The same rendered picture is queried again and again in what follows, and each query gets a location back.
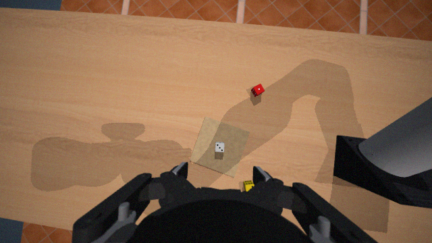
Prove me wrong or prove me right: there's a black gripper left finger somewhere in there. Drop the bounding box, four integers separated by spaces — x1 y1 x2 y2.
72 162 209 243

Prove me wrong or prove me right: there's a tan square mat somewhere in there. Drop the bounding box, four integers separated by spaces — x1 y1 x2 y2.
190 117 250 177

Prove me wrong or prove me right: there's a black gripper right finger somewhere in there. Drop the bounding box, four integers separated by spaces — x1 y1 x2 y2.
235 166 378 243

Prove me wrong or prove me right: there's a red die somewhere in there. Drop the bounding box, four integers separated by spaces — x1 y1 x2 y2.
251 84 265 97

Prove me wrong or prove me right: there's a yellow die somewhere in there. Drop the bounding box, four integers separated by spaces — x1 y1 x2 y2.
244 180 254 192

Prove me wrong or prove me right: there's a white die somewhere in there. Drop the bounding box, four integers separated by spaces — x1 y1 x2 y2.
215 142 225 153

